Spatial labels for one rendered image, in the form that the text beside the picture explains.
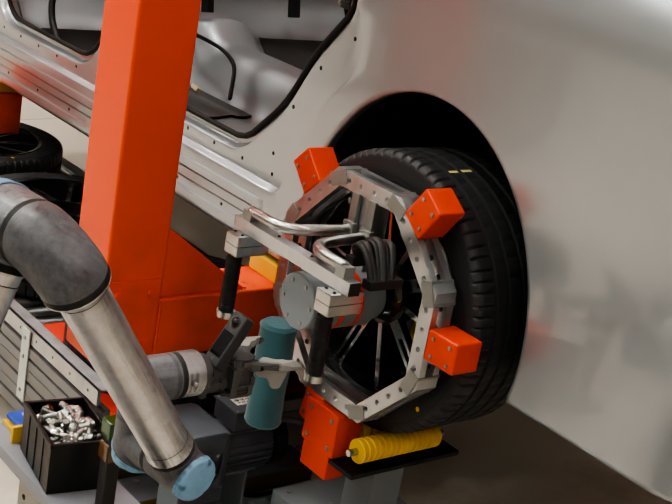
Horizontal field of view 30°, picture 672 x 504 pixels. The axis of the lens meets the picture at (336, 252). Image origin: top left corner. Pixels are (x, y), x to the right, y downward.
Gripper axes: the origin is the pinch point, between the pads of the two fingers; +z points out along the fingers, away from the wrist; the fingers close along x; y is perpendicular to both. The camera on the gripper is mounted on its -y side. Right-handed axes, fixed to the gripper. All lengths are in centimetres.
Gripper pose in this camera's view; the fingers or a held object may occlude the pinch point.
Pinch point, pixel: (282, 349)
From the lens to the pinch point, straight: 254.5
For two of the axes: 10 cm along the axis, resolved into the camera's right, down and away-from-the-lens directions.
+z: 7.8, -0.7, 6.3
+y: -1.7, 9.3, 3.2
